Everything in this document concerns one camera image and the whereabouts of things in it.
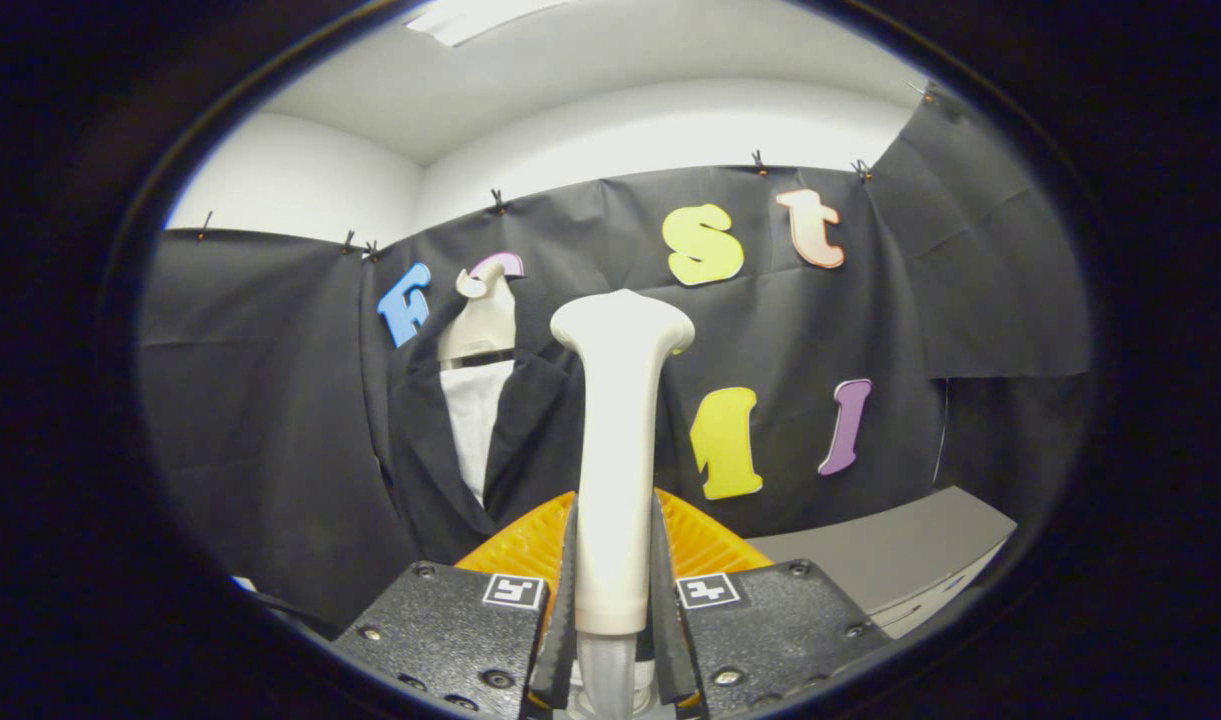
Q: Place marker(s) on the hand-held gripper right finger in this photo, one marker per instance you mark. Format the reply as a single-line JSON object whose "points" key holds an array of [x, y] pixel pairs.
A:
{"points": [[670, 650]]}

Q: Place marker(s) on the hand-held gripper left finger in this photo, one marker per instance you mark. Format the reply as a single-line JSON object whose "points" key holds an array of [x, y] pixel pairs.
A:
{"points": [[560, 650]]}

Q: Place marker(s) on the white garment steamer head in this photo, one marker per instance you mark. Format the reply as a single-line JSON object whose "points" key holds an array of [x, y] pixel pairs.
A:
{"points": [[620, 450]]}

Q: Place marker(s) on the black suit jacket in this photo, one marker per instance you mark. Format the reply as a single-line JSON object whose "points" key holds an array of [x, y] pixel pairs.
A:
{"points": [[430, 450]]}

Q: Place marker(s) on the white shirt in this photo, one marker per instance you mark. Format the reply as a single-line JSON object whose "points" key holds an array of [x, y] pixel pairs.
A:
{"points": [[475, 420]]}

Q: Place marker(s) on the white clothes hanger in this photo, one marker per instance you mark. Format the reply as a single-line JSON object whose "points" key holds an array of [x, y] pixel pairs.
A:
{"points": [[480, 325]]}

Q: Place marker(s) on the grey cabinet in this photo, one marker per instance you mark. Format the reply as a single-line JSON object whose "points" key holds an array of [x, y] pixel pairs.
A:
{"points": [[890, 560]]}

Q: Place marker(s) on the black backdrop cloth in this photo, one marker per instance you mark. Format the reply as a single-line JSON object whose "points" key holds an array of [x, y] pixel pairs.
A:
{"points": [[270, 400]]}

